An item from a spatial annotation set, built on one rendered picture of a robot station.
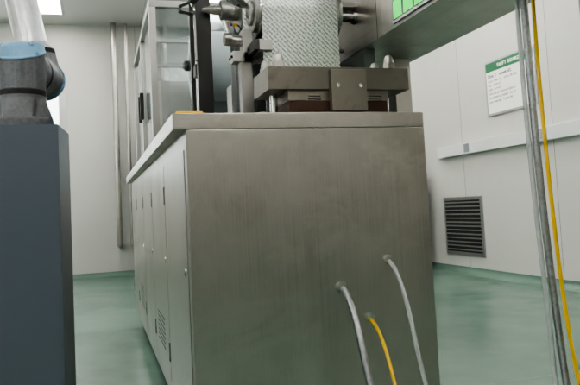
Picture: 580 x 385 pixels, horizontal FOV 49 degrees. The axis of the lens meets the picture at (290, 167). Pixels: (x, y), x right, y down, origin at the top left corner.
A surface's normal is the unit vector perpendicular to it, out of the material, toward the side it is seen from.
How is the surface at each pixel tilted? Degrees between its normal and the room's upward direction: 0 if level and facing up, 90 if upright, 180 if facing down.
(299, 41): 90
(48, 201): 90
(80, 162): 90
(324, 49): 90
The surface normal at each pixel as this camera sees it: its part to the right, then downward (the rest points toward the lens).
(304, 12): 0.29, -0.07
